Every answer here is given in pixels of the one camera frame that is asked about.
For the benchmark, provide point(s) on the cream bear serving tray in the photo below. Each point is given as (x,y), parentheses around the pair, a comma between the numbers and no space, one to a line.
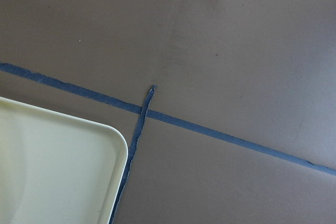
(57,168)

